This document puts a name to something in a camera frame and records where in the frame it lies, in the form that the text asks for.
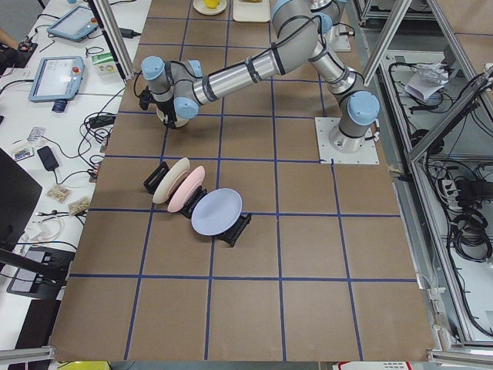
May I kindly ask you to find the black power adapter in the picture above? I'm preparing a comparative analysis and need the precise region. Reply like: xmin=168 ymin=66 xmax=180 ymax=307
xmin=37 ymin=146 xmax=59 ymax=171

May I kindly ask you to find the aluminium frame post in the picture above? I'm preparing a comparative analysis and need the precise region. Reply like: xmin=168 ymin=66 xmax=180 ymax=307
xmin=88 ymin=0 xmax=134 ymax=82

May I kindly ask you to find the yellow lemon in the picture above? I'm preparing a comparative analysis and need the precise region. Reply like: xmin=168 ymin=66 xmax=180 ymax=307
xmin=203 ymin=0 xmax=220 ymax=9

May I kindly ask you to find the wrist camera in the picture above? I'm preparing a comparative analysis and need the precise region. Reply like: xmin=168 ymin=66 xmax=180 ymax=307
xmin=139 ymin=87 xmax=153 ymax=110

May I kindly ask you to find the white ceramic bowl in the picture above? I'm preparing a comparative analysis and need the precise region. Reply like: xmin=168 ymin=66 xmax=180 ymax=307
xmin=156 ymin=108 xmax=189 ymax=129

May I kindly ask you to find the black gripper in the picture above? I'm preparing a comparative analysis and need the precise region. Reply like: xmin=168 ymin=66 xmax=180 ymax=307
xmin=153 ymin=98 xmax=177 ymax=129

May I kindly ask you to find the black monitor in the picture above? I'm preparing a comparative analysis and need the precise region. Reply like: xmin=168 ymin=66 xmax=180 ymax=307
xmin=1 ymin=151 xmax=75 ymax=299

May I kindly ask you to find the cream rectangular tray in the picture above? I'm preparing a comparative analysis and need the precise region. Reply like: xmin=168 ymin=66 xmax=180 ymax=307
xmin=233 ymin=0 xmax=270 ymax=23

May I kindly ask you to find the far teach pendant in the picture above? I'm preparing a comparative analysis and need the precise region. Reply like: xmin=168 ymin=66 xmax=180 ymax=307
xmin=47 ymin=6 xmax=98 ymax=42

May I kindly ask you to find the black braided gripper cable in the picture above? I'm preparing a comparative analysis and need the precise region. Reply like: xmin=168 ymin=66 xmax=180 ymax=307
xmin=132 ymin=67 xmax=170 ymax=116

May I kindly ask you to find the pink plate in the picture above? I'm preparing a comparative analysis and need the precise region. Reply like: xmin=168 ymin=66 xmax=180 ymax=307
xmin=167 ymin=166 xmax=205 ymax=213

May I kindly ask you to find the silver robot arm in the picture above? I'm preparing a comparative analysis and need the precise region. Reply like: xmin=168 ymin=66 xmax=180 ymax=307
xmin=141 ymin=1 xmax=380 ymax=153
xmin=307 ymin=0 xmax=347 ymax=41

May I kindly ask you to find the green white box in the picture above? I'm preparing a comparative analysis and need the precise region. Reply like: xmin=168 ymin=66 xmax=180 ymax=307
xmin=91 ymin=52 xmax=118 ymax=76

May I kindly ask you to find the black dish rack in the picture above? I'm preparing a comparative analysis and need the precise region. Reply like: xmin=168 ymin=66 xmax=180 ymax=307
xmin=143 ymin=157 xmax=252 ymax=247

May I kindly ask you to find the near teach pendant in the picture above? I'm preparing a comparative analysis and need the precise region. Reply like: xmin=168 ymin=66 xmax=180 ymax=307
xmin=29 ymin=55 xmax=85 ymax=103

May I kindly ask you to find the cream plate in rack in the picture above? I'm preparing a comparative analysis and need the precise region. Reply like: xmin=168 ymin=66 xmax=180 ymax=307
xmin=153 ymin=157 xmax=190 ymax=204

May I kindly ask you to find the cream round plate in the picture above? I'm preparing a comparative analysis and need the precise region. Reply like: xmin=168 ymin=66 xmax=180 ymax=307
xmin=193 ymin=0 xmax=227 ymax=16

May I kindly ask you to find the lavender plate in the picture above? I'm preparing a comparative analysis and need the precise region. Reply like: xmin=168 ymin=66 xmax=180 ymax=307
xmin=191 ymin=188 xmax=243 ymax=236

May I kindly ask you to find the teach pendant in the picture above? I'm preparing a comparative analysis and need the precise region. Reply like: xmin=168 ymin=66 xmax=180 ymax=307
xmin=47 ymin=6 xmax=98 ymax=42
xmin=29 ymin=55 xmax=85 ymax=103

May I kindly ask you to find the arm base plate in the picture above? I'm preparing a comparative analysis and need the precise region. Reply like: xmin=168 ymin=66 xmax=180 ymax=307
xmin=314 ymin=117 xmax=380 ymax=166
xmin=325 ymin=24 xmax=351 ymax=52

